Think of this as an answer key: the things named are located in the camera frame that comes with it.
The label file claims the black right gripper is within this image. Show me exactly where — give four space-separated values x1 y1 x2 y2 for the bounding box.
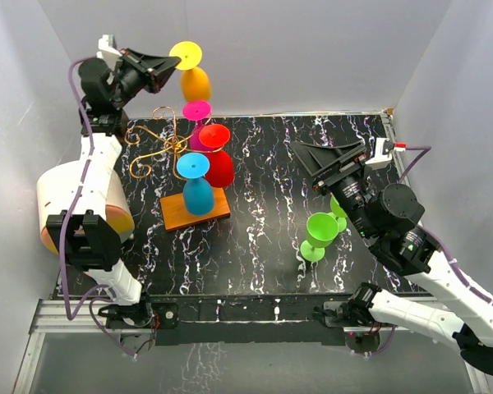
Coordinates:
289 142 379 240

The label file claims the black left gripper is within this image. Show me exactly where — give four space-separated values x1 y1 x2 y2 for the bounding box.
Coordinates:
111 49 182 110

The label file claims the orange plastic wine glass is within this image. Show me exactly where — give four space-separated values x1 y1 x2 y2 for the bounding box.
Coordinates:
169 41 212 103

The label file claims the magenta plastic wine glass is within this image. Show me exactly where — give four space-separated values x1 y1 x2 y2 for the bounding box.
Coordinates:
182 100 211 152

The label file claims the green plastic wine glass front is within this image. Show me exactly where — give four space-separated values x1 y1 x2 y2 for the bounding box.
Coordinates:
300 213 339 262

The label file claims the green plastic wine glass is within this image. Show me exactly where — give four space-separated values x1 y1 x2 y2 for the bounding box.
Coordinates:
329 195 348 233
300 213 339 262

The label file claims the red plastic wine glass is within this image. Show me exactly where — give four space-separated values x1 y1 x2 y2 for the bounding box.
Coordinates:
199 124 234 188

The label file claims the blue plastic wine glass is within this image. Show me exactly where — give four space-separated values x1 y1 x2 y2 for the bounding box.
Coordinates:
176 153 214 216

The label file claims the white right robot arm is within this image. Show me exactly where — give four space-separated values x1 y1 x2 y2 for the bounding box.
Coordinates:
291 138 493 376

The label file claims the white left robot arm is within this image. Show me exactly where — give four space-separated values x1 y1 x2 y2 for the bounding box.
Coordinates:
37 48 181 328

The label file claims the green plastic wine glass rear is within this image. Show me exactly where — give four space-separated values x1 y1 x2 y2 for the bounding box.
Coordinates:
329 195 348 233

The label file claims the white orange cylindrical container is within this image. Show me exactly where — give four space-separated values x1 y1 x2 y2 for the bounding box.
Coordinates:
36 161 135 254

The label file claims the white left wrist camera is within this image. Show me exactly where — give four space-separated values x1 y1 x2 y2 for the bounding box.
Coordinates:
96 34 122 71

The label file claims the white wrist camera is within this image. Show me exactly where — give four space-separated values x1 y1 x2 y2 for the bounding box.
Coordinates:
365 138 407 171
96 34 122 71

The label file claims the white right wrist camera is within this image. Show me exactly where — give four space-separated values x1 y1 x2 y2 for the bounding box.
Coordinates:
365 138 407 171

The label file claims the gold wire wine glass rack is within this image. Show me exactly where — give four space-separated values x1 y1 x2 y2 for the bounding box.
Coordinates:
124 109 231 231

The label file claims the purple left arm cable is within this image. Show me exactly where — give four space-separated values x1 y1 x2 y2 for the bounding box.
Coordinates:
59 57 139 357

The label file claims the aluminium front frame rail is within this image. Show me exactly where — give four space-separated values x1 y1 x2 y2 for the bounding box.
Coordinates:
14 295 489 393

